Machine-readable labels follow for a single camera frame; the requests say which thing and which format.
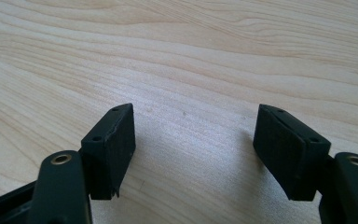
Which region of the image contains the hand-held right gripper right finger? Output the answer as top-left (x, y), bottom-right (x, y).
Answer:
top-left (253, 104), bottom-right (332, 202)

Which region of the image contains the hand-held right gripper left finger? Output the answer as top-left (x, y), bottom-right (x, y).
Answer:
top-left (80, 103), bottom-right (137, 201)

